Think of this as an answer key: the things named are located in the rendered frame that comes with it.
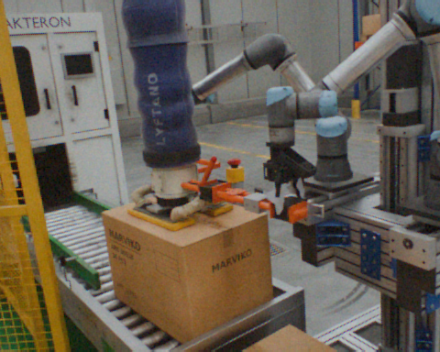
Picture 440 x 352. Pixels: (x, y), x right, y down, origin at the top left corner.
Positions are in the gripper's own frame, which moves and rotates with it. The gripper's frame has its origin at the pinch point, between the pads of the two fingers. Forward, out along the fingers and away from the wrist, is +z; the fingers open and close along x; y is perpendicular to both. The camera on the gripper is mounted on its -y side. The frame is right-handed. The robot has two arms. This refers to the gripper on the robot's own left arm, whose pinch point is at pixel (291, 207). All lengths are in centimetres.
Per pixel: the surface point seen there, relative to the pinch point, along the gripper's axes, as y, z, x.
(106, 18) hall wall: 859, -155, -394
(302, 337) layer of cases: 10, 54, -12
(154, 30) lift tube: 51, -56, 8
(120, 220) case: 73, 13, 20
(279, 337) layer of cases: 16, 54, -7
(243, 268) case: 30.3, 30.5, -5.3
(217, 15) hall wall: 818, -154, -669
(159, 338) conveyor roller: 49, 55, 23
